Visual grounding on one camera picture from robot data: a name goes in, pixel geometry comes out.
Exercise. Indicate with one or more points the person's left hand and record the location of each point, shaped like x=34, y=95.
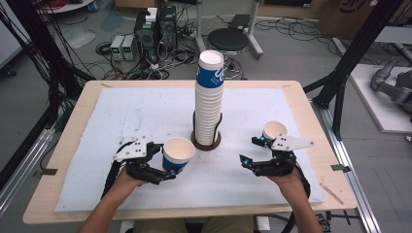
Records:
x=124, y=183

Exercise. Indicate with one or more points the black metal frame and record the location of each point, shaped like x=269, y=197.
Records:
x=353, y=55

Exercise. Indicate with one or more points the dark flat device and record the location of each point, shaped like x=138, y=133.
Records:
x=239, y=22

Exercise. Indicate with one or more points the small white box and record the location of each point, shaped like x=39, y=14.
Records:
x=151, y=14

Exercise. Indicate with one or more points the blue printed paper cup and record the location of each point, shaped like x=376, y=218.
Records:
x=178, y=152
x=274, y=128

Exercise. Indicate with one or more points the person's legs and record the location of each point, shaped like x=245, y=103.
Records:
x=155, y=226

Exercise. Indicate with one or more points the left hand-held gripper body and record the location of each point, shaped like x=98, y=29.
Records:
x=134, y=152

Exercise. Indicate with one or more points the black round stool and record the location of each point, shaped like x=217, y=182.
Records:
x=227, y=39

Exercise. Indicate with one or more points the thin wooden stick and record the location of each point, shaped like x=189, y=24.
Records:
x=332, y=194

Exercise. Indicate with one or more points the white metal stand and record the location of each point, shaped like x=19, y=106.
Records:
x=255, y=40

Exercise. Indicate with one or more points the person's right hand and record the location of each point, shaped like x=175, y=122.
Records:
x=288, y=183

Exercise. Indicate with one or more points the aluminium rail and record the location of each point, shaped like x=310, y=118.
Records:
x=350, y=174
x=22, y=171

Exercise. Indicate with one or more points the white platform board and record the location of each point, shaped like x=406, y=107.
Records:
x=369, y=103

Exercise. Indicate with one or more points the grey power supply box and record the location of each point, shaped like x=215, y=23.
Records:
x=116, y=47
x=128, y=47

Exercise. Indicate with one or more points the brown cardboard box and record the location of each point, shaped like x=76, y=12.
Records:
x=343, y=16

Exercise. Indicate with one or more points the white round table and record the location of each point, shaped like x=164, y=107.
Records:
x=64, y=6

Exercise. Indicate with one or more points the black tape piece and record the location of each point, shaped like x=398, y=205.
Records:
x=340, y=168
x=49, y=171

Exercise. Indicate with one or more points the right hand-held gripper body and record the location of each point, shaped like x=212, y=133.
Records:
x=285, y=161

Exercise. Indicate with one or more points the stack of white paper cups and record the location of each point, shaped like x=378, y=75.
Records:
x=210, y=106

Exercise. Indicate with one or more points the white foam mat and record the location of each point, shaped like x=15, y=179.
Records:
x=210, y=187

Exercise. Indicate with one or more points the brown round cup holder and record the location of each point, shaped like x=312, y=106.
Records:
x=206, y=147

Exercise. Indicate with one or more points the black computer tower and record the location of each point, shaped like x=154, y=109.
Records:
x=145, y=39
x=167, y=29

